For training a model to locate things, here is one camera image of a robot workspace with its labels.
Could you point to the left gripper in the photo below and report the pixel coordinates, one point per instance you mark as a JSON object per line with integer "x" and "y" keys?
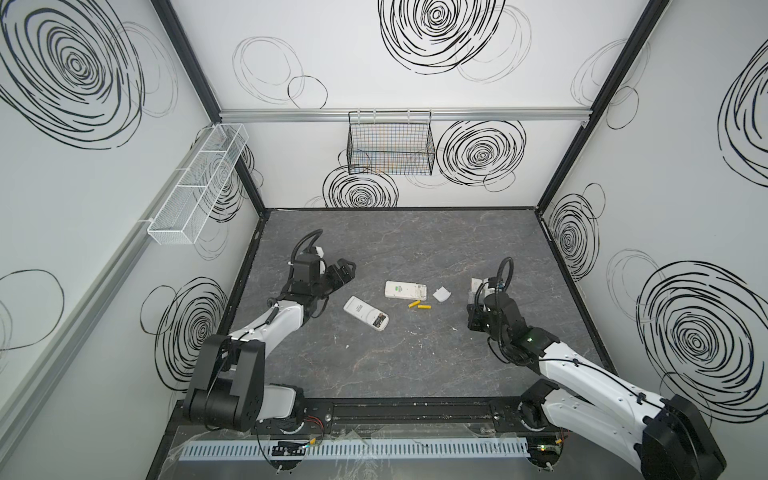
{"x": 335, "y": 274}

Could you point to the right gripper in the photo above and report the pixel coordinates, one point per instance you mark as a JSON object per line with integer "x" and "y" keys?
{"x": 477, "y": 315}

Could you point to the white remote with batteries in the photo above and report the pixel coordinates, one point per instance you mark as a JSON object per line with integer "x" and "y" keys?
{"x": 405, "y": 291}

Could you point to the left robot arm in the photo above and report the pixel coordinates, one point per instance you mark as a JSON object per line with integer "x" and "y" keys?
{"x": 228, "y": 389}

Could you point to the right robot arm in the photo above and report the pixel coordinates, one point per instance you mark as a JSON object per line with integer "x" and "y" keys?
{"x": 660, "y": 437}

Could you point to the white mesh shelf basket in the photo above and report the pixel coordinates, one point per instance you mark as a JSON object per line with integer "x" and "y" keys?
{"x": 190, "y": 204}

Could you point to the white slotted cable duct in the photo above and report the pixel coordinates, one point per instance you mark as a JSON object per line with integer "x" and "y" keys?
{"x": 409, "y": 449}

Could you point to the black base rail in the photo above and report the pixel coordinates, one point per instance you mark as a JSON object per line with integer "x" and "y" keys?
{"x": 420, "y": 411}

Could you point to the black wire basket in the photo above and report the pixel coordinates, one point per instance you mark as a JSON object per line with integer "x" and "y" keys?
{"x": 392, "y": 142}

